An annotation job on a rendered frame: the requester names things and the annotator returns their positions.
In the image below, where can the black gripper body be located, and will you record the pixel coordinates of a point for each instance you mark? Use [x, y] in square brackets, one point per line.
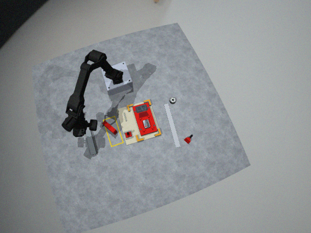
[92, 125]

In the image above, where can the small black toy tyre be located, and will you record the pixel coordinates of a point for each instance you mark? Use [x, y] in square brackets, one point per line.
[172, 100]

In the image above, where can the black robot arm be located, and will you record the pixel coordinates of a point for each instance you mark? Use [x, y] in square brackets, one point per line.
[76, 100]

